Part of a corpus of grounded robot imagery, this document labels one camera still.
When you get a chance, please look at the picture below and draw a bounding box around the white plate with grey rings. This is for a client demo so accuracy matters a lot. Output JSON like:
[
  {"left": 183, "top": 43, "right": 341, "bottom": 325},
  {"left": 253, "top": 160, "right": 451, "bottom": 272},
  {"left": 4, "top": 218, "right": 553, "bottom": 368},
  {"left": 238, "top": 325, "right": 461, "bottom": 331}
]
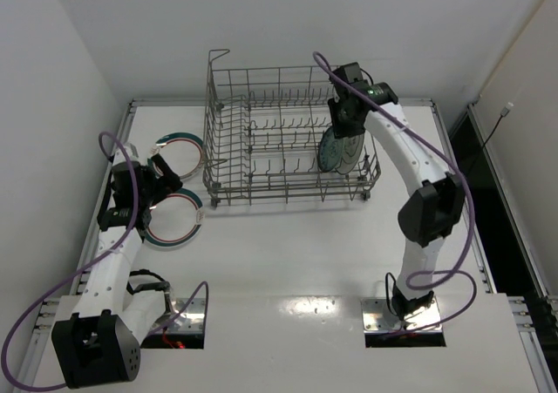
[{"left": 337, "top": 134, "right": 364, "bottom": 175}]

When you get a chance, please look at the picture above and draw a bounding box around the teal patterned small plate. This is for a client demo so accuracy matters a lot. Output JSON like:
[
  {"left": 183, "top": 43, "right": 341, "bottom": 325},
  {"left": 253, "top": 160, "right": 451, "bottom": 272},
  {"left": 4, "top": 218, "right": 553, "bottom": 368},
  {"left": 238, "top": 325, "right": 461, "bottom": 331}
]
[{"left": 316, "top": 126, "right": 345, "bottom": 173}]

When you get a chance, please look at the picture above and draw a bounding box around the red-green rimmed plate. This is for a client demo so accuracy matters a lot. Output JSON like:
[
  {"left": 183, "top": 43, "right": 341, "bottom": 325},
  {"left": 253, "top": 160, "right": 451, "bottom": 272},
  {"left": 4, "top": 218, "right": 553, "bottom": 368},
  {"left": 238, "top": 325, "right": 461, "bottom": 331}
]
[
  {"left": 153, "top": 132, "right": 204, "bottom": 181},
  {"left": 145, "top": 188, "right": 205, "bottom": 250}
]

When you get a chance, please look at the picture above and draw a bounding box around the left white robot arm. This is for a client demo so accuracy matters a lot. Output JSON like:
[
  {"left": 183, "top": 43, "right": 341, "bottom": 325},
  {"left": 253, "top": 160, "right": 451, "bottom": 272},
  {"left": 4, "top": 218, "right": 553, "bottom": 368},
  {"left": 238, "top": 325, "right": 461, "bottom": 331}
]
[{"left": 51, "top": 143, "right": 182, "bottom": 389}]

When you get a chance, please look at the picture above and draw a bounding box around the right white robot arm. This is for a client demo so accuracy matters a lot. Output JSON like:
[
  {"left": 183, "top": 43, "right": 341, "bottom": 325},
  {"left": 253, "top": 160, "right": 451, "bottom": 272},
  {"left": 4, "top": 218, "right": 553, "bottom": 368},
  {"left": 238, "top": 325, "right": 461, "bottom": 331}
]
[{"left": 328, "top": 63, "right": 465, "bottom": 319}]

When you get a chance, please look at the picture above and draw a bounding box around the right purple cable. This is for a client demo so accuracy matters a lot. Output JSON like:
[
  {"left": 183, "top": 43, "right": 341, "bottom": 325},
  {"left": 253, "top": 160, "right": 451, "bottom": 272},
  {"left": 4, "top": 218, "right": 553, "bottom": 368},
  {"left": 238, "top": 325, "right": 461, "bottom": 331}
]
[{"left": 312, "top": 51, "right": 477, "bottom": 340}]

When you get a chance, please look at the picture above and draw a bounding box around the purple cable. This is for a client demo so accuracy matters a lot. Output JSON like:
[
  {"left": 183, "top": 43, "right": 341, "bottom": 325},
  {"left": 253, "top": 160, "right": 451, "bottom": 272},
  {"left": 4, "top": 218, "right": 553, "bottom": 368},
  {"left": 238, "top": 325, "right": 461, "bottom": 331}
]
[
  {"left": 0, "top": 131, "right": 209, "bottom": 390},
  {"left": 312, "top": 51, "right": 477, "bottom": 340}
]

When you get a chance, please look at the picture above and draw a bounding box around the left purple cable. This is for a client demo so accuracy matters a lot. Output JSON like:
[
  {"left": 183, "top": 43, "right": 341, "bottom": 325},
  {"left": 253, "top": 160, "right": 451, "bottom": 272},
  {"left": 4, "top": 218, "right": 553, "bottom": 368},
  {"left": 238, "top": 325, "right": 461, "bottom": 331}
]
[{"left": 0, "top": 131, "right": 209, "bottom": 390}]

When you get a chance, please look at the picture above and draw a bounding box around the grey wire dish rack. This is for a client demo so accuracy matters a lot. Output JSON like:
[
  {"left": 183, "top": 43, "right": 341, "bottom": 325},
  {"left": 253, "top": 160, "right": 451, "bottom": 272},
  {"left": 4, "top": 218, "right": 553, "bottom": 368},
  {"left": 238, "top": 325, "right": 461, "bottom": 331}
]
[{"left": 202, "top": 49, "right": 381, "bottom": 207}]

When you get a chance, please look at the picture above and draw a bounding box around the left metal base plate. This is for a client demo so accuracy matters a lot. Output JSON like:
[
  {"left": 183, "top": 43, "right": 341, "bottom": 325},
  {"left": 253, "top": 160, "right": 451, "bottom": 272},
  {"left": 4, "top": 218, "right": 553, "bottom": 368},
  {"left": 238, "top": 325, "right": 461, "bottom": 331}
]
[{"left": 162, "top": 297, "right": 207, "bottom": 334}]

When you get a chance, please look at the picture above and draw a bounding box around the metal base plate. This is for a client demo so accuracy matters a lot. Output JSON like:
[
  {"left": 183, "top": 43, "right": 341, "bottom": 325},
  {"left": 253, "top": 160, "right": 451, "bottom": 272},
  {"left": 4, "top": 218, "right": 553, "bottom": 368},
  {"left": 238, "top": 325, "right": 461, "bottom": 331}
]
[
  {"left": 361, "top": 297, "right": 443, "bottom": 335},
  {"left": 162, "top": 297, "right": 207, "bottom": 334}
]

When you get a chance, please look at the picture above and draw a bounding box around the black wall cable with plug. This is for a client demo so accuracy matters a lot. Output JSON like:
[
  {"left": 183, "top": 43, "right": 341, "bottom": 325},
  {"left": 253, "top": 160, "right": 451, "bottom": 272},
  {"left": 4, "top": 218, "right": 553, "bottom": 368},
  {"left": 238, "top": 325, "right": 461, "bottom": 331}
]
[{"left": 461, "top": 102, "right": 514, "bottom": 180}]

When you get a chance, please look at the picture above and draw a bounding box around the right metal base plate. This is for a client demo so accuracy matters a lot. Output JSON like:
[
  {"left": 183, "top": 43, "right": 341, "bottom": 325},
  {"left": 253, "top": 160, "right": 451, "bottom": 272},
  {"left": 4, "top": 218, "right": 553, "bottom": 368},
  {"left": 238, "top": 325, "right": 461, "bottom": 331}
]
[{"left": 361, "top": 297, "right": 443, "bottom": 335}]

